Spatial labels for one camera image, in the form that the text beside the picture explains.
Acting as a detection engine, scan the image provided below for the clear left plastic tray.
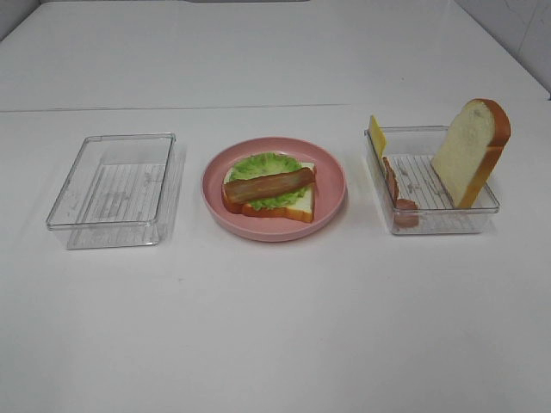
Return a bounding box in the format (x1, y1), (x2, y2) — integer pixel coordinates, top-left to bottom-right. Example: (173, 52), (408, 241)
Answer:
(46, 133), (183, 250)

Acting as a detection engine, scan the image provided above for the bread slice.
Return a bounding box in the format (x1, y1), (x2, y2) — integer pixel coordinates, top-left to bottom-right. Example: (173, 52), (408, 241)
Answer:
(222, 152), (316, 223)
(431, 98), (511, 209)

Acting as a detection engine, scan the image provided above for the pink round plate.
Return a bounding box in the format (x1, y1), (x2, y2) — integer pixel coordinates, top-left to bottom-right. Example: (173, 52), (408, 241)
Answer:
(201, 137), (347, 242)

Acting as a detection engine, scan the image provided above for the clear plastic tray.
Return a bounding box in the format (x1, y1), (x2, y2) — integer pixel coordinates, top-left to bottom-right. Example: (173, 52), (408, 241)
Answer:
(364, 126), (499, 236)
(46, 133), (183, 250)

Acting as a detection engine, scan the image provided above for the bacon strip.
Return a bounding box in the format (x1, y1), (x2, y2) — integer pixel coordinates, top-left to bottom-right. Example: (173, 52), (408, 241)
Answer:
(382, 157), (419, 228)
(223, 167), (315, 204)

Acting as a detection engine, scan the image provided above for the green lettuce leaf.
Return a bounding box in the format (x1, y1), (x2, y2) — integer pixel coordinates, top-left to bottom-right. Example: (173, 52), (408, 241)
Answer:
(223, 152), (314, 211)

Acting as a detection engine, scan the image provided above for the clear right plastic tray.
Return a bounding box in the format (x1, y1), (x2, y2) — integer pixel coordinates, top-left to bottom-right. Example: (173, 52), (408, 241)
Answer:
(364, 126), (499, 236)

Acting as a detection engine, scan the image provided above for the yellow cheese slice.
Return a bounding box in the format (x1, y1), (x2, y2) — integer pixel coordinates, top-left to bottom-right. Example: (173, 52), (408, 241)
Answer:
(368, 115), (387, 160)

